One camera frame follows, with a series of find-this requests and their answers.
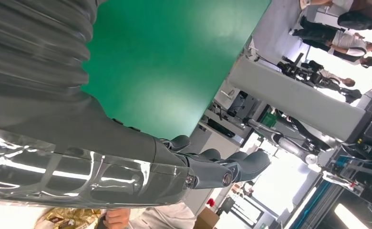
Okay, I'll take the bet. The background silver robot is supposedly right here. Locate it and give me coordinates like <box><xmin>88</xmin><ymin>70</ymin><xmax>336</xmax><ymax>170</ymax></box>
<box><xmin>246</xmin><ymin>107</ymin><xmax>335</xmax><ymax>165</ymax></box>

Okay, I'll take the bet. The background person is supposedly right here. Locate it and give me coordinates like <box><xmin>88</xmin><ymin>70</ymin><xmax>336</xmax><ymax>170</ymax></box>
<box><xmin>328</xmin><ymin>47</ymin><xmax>372</xmax><ymax>69</ymax></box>
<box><xmin>289</xmin><ymin>16</ymin><xmax>372</xmax><ymax>56</ymax></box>

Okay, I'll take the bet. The gold foil snack packet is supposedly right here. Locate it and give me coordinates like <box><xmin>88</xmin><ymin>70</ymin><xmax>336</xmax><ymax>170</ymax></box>
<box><xmin>36</xmin><ymin>207</ymin><xmax>104</xmax><ymax>229</ymax></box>

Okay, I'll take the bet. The person behind tripod camera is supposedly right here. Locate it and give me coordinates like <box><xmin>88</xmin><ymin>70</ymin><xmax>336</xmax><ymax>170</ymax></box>
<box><xmin>319</xmin><ymin>68</ymin><xmax>357</xmax><ymax>88</ymax></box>

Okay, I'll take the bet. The black video camera tripod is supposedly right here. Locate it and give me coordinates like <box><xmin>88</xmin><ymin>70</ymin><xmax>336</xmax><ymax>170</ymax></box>
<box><xmin>278</xmin><ymin>53</ymin><xmax>324</xmax><ymax>84</ymax></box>

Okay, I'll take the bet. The person in numbered shirt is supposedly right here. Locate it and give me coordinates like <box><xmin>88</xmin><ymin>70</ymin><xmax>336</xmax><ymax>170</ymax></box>
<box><xmin>300</xmin><ymin>0</ymin><xmax>372</xmax><ymax>31</ymax></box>

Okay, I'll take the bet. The brown cardboard box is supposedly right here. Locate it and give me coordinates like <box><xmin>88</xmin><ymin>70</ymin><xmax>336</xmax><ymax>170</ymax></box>
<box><xmin>194</xmin><ymin>207</ymin><xmax>220</xmax><ymax>229</ymax></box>

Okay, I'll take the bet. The seated person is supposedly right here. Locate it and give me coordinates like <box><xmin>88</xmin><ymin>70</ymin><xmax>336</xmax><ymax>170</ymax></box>
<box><xmin>102</xmin><ymin>202</ymin><xmax>196</xmax><ymax>229</ymax></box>

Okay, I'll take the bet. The ceiling light panel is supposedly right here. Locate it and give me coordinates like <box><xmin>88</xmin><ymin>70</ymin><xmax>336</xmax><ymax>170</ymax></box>
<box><xmin>334</xmin><ymin>204</ymin><xmax>370</xmax><ymax>229</ymax></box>

